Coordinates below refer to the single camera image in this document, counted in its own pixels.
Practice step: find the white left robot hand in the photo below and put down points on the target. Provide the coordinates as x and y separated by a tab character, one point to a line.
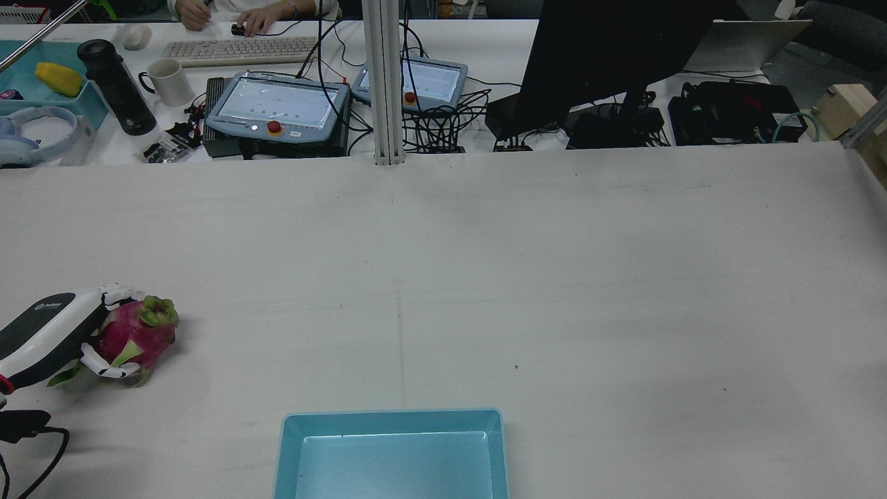
48	333

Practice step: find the pink dragon fruit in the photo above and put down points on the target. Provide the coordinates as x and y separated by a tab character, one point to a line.
138	333

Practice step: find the pale blue headphones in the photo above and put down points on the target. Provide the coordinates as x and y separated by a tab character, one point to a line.
14	151

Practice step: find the clear bag black parts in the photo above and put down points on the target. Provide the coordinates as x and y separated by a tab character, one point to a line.
166	149

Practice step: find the small pink item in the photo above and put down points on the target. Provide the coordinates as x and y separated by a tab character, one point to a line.
8	94

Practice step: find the yellow fruit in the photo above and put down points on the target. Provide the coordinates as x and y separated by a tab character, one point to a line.
59	78

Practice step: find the black drinking bottle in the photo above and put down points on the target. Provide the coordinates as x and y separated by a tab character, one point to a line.
118	86

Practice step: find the teal plastic tray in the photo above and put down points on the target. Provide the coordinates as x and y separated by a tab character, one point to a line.
21	66

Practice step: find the white mug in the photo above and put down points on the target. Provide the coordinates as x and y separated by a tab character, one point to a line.
173	82

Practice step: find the metal rod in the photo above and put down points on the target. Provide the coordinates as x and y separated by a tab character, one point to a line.
41	33

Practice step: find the white rounded gadget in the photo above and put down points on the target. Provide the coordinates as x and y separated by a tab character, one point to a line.
136	36

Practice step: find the grey teach pendant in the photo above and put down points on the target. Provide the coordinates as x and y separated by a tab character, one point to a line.
433	82
277	104

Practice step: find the green plastic object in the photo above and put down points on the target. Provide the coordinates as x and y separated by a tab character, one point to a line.
107	8

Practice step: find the white computer keyboard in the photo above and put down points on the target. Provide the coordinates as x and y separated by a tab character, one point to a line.
235	50

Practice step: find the bystander bare hand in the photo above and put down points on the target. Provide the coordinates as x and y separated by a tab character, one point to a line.
267	19
194	15

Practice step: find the light blue plastic bin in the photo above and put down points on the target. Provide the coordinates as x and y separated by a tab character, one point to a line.
395	464

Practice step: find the bystander white shirt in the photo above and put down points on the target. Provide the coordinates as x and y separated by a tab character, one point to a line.
229	5

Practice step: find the black hub orange ports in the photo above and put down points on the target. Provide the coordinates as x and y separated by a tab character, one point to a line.
443	148
513	147

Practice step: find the small black box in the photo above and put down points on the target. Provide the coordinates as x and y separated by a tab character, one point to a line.
502	114

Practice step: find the black flat device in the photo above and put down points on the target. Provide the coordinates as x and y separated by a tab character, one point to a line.
603	132

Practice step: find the black computer monitor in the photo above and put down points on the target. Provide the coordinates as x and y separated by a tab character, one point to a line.
603	55

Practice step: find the black equipment box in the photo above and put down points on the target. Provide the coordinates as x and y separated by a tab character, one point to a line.
727	111

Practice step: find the green tube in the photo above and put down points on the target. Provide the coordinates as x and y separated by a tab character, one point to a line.
776	129

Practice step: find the silver laptop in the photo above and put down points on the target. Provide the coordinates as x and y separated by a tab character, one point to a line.
748	43

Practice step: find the wooden block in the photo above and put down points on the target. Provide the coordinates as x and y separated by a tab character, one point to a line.
842	104

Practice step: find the dark office chair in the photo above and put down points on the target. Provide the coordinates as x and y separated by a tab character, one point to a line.
845	31

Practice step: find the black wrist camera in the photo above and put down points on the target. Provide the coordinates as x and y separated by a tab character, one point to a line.
24	424

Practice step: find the aluminium profile post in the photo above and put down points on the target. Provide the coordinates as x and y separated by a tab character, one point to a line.
383	83

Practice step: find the aluminium frame strut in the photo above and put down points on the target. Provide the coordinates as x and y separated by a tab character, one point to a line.
870	121

